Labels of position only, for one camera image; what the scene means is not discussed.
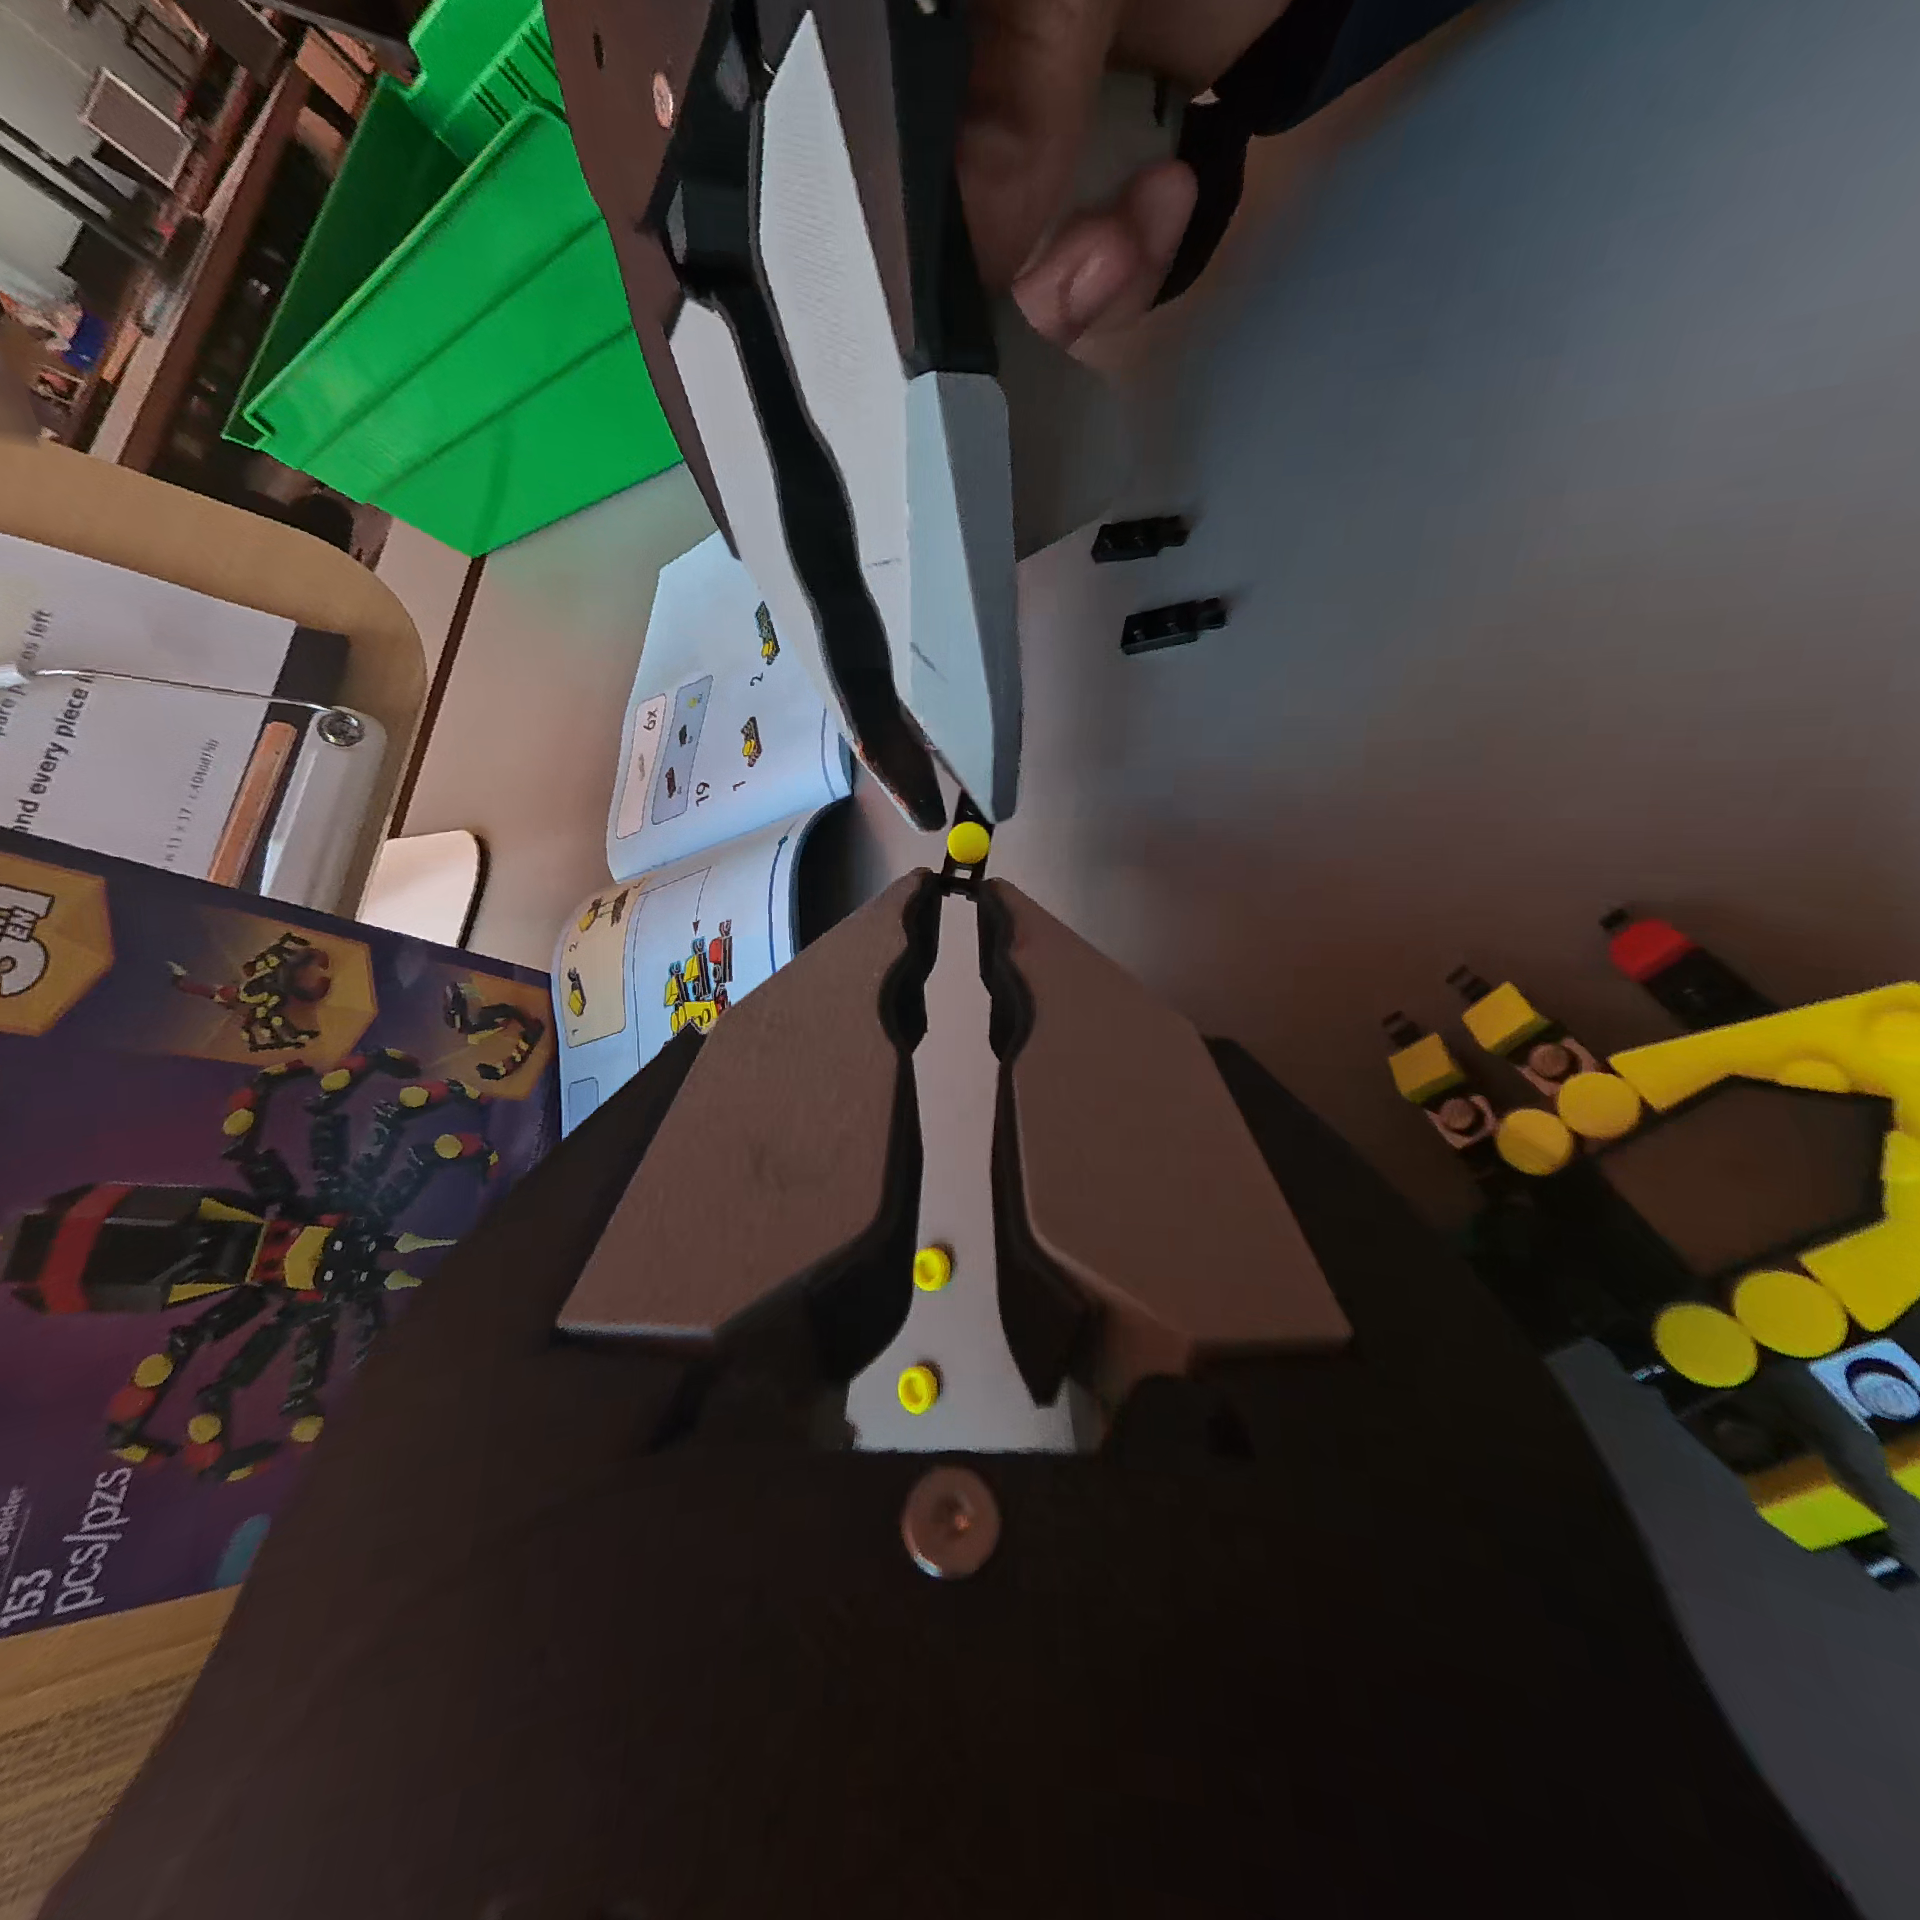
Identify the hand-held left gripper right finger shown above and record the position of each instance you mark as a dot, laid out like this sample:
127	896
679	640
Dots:
1155	1172

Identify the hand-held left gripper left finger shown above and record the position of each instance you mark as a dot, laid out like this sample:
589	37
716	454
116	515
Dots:
750	1155

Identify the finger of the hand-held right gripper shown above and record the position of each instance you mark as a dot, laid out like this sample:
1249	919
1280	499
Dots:
750	494
856	347

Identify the lego instruction booklet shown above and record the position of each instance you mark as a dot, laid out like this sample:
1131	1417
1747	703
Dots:
704	704

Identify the black lego clip plate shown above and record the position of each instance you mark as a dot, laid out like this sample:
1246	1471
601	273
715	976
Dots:
1142	535
1173	628

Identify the purple lego set box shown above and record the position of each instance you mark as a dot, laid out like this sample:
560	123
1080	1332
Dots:
301	1201

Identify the yellow black lego model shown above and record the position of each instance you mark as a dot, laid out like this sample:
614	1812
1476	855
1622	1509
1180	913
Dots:
1740	1172

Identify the person's right hand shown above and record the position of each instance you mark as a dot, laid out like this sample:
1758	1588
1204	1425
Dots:
1080	149

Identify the green plastic bin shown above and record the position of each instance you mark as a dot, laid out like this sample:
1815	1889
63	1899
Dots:
452	347

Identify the white rounded board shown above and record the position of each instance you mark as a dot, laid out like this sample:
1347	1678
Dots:
428	892

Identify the background shelving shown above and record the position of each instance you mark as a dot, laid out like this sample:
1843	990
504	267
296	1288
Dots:
181	182

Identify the wooden clipboard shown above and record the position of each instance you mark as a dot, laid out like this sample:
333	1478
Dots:
225	524

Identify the metal clipboard clip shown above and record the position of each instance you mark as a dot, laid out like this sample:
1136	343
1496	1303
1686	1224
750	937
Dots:
323	809

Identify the white paper sheet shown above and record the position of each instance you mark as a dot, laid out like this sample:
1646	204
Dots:
136	630

